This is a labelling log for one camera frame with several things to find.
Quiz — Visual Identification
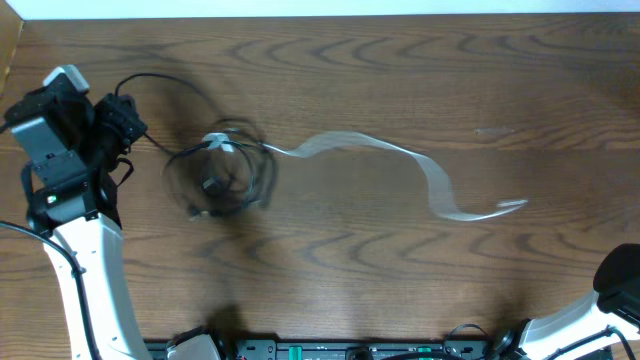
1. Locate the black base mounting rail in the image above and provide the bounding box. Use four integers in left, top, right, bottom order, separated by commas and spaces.
220, 339, 490, 360

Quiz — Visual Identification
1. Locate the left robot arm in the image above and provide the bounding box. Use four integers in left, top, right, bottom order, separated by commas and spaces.
5, 77, 150, 359

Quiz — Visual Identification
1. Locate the white usb cable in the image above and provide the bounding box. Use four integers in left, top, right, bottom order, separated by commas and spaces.
200, 129, 530, 223

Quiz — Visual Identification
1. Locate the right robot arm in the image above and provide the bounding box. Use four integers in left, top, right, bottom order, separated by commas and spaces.
489, 243, 639, 360

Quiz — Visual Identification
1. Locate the black usb cable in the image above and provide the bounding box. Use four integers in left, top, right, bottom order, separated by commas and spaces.
113, 72, 279, 222

